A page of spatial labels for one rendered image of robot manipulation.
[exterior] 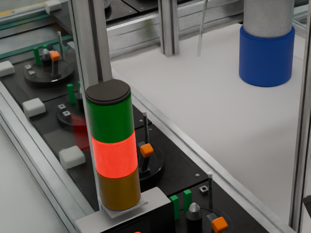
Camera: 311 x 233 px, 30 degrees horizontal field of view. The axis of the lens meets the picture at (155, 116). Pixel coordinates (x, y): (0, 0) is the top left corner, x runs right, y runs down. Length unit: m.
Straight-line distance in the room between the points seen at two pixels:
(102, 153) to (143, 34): 1.30
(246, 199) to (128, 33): 0.89
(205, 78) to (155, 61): 0.20
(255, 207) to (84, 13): 0.66
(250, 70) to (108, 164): 1.08
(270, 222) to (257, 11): 0.69
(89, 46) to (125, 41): 1.28
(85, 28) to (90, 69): 0.05
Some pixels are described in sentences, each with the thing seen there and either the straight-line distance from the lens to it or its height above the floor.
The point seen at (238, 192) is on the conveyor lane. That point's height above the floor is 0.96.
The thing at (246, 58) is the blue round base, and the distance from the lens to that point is 1.70.
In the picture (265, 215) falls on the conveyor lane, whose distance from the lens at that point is 1.14.
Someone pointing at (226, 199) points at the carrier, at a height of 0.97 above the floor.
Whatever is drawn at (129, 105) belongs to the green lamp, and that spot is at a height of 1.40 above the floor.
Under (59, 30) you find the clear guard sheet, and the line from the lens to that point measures 0.62.
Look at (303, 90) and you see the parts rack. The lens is 0.98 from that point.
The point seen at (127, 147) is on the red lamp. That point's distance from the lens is 0.65.
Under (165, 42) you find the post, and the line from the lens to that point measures 1.87.
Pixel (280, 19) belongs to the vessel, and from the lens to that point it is 1.64.
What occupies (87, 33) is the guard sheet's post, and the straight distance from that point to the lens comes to 0.62.
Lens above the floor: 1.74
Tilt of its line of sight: 33 degrees down
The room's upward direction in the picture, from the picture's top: 4 degrees counter-clockwise
